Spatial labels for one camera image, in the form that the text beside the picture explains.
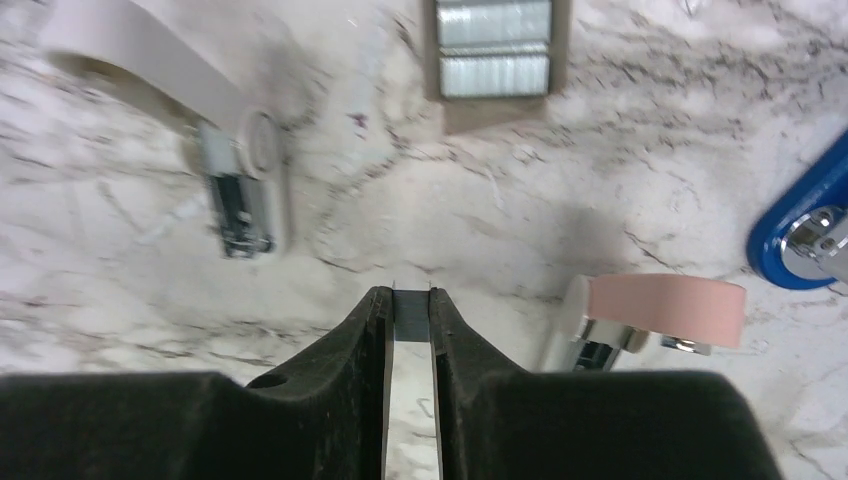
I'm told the blue stapler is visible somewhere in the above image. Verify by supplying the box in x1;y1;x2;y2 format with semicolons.
746;133;847;290

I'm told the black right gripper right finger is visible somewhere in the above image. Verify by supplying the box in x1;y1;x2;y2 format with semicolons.
428;288;781;479

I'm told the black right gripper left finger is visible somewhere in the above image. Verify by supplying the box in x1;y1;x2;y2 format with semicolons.
1;287;394;479

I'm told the grey staple strip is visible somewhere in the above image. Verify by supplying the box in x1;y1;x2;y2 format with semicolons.
392;290;430;343

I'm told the small white stapler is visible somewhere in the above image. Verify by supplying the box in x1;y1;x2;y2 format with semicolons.
40;1;291;260

